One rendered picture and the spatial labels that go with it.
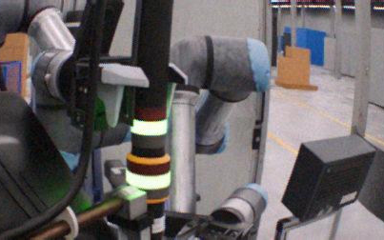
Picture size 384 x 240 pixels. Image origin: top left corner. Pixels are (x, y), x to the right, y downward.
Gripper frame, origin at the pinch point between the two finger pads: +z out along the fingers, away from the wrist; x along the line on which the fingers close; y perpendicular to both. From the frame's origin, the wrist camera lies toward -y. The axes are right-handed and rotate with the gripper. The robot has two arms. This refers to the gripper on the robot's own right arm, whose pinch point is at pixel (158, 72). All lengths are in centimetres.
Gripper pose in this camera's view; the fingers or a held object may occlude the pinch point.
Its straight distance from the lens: 41.9
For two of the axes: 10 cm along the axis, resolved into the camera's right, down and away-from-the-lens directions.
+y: -0.4, 9.8, 1.9
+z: 6.2, 1.8, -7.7
